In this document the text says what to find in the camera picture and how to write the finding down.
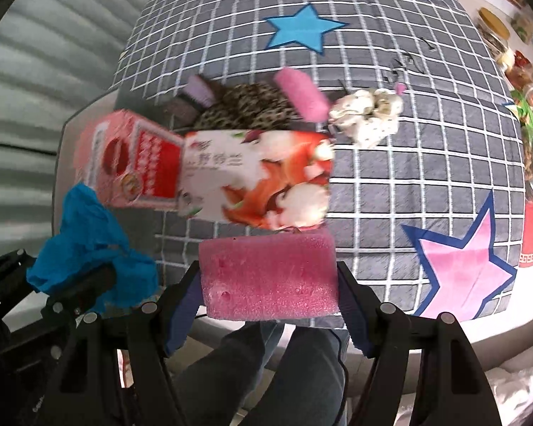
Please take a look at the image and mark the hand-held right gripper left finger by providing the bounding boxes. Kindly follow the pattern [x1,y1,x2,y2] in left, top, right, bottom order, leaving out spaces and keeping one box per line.
[49,261,202,426]

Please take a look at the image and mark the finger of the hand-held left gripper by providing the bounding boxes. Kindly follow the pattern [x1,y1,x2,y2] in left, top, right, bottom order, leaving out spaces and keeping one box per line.
[0,250,38,287]
[44,264,117,318]

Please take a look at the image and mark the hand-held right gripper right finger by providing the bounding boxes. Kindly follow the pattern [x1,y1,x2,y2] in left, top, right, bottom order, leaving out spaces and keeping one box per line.
[337,261,504,426]

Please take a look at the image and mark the blue crepe cloth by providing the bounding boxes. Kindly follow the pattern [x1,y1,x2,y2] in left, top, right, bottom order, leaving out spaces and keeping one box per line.
[26,184,161,310]

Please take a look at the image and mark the pink foam block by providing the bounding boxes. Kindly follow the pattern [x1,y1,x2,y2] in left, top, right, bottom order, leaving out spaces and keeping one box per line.
[274,67,332,123]
[198,227,341,321]

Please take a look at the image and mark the pink patterned box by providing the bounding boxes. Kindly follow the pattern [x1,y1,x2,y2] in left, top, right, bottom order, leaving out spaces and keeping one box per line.
[75,109,188,212]

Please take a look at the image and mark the person's jeans legs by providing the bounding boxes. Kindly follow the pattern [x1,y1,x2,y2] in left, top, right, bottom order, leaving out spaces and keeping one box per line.
[172,319,352,426]

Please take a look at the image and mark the grey checked star blanket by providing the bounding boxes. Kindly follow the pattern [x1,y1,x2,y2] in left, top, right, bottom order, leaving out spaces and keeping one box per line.
[111,0,528,321]

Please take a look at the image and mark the white floral tissue pack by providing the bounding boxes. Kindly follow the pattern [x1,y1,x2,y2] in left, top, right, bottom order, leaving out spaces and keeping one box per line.
[177,127,337,232]

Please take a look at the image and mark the white fluffy cloth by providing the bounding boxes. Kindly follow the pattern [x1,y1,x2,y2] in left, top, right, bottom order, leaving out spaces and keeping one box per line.
[468,361,533,426]

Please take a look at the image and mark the white spotted scrunchie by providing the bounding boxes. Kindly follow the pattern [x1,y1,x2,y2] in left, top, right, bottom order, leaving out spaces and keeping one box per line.
[327,87,404,150]

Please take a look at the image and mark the leopard print cloth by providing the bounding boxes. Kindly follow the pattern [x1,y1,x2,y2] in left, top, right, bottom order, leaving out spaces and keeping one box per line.
[190,81,303,132]

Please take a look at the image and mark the yellow lidded jar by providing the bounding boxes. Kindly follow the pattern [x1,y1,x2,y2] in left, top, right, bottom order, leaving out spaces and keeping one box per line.
[477,6,512,42]

